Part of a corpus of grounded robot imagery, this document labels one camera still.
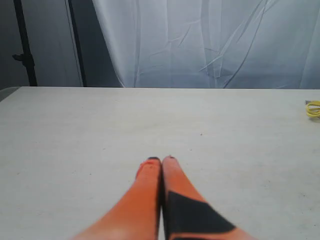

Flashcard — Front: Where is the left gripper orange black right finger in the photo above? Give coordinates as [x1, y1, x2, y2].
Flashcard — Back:
[162, 156, 253, 240]

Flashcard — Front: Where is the yellow ethernet cable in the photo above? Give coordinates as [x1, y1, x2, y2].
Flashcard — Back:
[304, 99, 320, 120]

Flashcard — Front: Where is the black light stand pole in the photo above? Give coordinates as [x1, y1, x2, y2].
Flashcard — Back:
[12, 0, 38, 87]

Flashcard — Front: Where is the white backdrop curtain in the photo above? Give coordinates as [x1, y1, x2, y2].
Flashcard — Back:
[93, 0, 320, 89]

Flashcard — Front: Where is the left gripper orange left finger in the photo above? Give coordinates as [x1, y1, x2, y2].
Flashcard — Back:
[73, 157, 161, 240]

